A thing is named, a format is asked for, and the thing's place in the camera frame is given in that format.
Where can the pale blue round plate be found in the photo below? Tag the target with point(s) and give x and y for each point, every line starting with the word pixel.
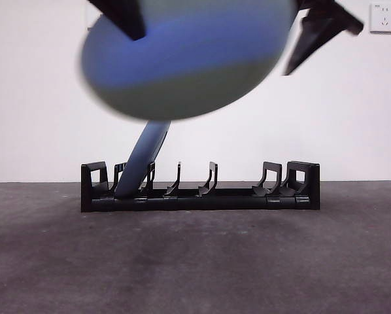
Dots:
pixel 143 157

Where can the black plastic plate rack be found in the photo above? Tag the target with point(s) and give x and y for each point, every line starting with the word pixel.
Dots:
pixel 231 201

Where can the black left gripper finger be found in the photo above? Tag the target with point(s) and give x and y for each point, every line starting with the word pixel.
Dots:
pixel 123 16

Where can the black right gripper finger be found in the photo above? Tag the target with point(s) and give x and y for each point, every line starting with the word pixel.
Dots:
pixel 342 18
pixel 310 39

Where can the pale green round plate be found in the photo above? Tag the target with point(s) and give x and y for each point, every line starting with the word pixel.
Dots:
pixel 189 91

